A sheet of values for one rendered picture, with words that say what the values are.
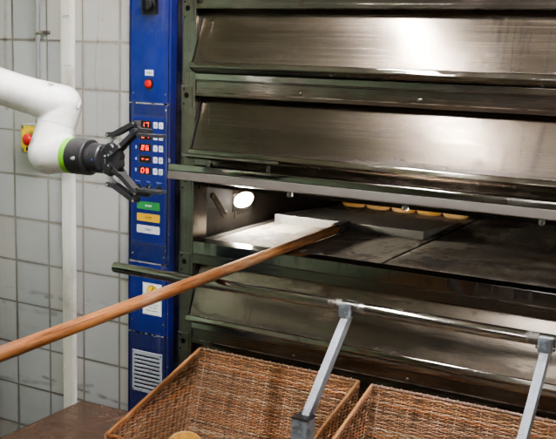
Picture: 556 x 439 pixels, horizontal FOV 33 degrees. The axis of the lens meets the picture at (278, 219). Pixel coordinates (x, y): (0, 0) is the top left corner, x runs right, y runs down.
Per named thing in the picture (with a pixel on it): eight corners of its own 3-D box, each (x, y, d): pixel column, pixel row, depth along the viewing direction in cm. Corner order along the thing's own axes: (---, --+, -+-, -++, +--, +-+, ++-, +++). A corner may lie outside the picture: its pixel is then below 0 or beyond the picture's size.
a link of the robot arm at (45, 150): (42, 177, 248) (14, 165, 239) (52, 131, 250) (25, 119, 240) (83, 181, 242) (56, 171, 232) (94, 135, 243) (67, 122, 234)
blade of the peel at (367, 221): (423, 239, 304) (423, 231, 304) (274, 221, 329) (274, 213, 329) (456, 223, 336) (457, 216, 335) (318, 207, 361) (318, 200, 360)
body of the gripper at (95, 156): (102, 139, 238) (132, 142, 233) (102, 172, 239) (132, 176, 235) (83, 141, 231) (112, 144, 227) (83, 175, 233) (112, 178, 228)
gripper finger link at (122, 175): (108, 161, 230) (105, 165, 231) (135, 194, 228) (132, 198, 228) (118, 159, 234) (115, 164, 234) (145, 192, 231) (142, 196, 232)
